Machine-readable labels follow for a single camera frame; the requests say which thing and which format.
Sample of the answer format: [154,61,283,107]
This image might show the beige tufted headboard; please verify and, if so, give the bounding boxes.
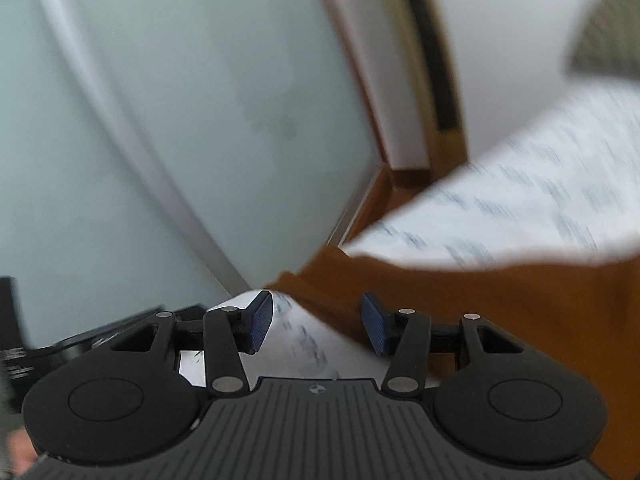
[565,0,640,82]

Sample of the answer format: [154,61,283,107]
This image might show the brown knitted sweater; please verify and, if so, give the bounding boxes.
[270,247,640,441]

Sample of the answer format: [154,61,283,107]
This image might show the white printed bed sheet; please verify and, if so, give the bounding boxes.
[180,80,640,382]

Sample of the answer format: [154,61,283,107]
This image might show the frosted glass sliding door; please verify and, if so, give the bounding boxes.
[0,0,387,322]

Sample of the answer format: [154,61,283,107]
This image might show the tan door frame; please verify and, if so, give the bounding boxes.
[392,0,470,173]

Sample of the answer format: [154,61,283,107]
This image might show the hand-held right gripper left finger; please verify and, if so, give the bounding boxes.
[107,290,274,397]

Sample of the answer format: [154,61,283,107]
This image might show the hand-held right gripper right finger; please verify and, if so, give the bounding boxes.
[360,293,524,401]

